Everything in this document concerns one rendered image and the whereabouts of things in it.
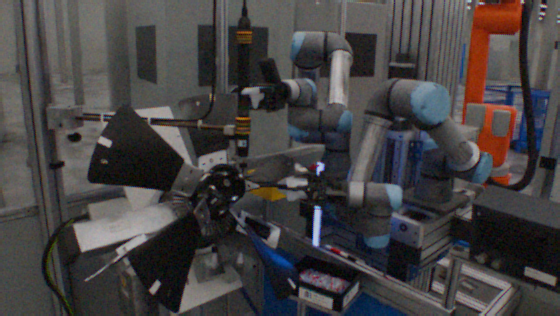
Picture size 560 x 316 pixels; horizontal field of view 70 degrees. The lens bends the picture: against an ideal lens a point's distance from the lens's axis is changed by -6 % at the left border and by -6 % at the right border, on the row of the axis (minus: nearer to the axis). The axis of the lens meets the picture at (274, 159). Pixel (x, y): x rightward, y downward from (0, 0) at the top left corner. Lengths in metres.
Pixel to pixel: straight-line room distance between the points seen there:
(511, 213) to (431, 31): 0.94
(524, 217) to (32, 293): 1.73
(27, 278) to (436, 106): 1.60
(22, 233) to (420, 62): 1.71
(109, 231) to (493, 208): 0.98
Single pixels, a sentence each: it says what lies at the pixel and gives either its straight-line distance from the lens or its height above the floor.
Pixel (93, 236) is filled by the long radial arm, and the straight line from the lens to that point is 1.18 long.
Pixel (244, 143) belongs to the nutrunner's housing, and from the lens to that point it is 1.23.
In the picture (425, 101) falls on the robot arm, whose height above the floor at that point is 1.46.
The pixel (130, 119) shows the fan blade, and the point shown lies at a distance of 1.17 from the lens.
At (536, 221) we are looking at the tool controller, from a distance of 1.13.
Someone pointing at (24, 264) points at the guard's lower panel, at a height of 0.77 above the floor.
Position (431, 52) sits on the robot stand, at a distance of 1.83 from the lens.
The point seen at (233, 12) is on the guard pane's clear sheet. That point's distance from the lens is 2.09.
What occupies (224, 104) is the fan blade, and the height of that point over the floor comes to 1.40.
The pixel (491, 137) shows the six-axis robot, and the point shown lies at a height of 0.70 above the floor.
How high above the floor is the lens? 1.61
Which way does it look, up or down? 16 degrees down
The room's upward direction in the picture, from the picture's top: 2 degrees clockwise
